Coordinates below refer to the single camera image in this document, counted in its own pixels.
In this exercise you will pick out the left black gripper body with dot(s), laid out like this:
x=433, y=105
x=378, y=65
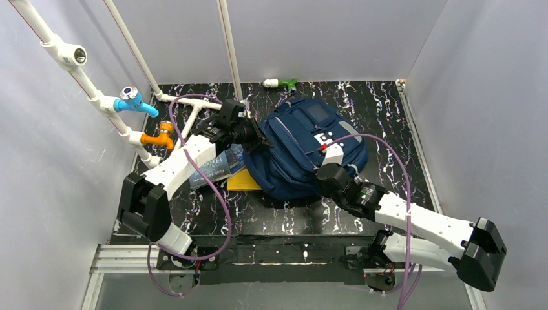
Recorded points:
x=257, y=136

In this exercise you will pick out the navy blue backpack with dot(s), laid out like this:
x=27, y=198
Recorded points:
x=298, y=128

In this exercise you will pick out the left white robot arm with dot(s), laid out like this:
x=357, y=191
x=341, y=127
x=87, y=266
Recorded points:
x=144, y=199

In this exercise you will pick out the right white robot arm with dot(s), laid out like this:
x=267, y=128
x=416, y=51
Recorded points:
x=475, y=251

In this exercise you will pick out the blue orange paperback book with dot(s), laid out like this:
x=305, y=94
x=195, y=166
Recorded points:
x=235, y=159

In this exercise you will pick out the dark blue hardcover book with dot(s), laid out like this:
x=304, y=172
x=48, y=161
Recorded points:
x=215, y=170

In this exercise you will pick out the yellow notebook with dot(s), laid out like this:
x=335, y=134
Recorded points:
x=242, y=181

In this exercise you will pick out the orange plastic tap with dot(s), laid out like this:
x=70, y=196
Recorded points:
x=166, y=128

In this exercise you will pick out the green white pipe fitting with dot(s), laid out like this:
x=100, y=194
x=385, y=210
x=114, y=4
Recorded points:
x=290, y=85

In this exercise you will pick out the blue plastic tap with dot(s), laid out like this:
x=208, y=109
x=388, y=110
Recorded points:
x=131, y=100

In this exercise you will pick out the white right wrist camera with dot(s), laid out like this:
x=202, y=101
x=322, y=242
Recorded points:
x=332, y=154

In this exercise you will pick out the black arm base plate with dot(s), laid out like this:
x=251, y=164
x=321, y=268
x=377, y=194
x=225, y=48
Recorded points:
x=277, y=259

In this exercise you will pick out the aluminium rail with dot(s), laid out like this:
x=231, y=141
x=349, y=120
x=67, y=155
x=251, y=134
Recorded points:
x=132, y=259

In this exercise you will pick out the white pvc pipe frame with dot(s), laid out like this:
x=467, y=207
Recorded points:
x=47, y=122

